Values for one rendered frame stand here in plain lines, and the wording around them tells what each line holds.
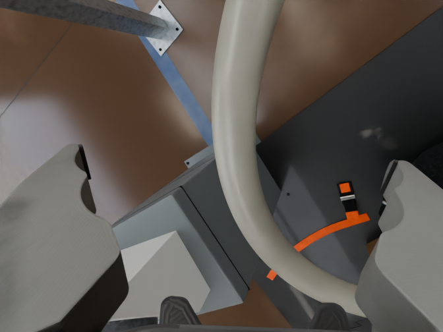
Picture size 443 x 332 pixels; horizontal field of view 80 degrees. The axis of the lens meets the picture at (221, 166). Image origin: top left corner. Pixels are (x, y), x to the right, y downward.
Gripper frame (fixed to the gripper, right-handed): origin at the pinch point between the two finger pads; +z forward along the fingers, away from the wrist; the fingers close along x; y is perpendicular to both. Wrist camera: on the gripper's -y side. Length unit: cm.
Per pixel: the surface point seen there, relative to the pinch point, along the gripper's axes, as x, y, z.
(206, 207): -4, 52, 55
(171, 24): -30, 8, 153
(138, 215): -25, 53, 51
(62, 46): -106, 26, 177
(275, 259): 4.6, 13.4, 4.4
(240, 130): 0.5, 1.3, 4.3
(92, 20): -52, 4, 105
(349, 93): 60, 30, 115
